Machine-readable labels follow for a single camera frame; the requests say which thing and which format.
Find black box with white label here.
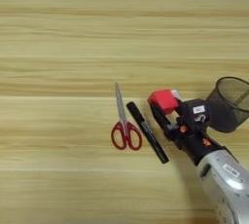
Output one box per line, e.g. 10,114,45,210
185,98,212,131

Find red foam cube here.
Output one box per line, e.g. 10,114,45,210
147,89,180,116

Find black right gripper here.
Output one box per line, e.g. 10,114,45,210
148,99,228,167

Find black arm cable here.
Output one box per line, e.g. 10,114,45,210
223,147,241,165

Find red handled scissors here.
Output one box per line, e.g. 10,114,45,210
110,82,144,152

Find black mesh pen cup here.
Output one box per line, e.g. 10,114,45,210
205,76,249,134

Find black marker pen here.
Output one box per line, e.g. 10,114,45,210
125,101,170,165

